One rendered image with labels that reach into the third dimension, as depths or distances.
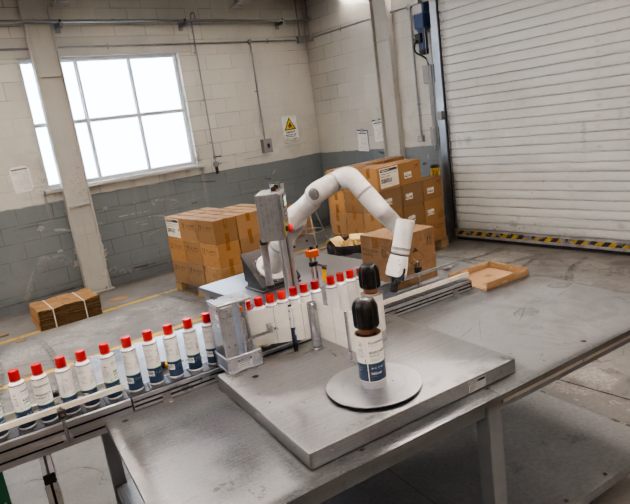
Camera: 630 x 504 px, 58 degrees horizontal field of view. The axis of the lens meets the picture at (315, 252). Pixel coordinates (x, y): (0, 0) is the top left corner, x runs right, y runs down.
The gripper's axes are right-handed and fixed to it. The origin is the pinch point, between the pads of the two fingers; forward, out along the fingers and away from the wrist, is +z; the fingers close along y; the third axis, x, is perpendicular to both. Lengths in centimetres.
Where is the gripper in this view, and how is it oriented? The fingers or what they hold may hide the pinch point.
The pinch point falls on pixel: (393, 287)
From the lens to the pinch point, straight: 261.6
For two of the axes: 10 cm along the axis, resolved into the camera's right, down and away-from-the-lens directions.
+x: 8.4, 1.1, 5.2
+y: 5.1, 1.3, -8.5
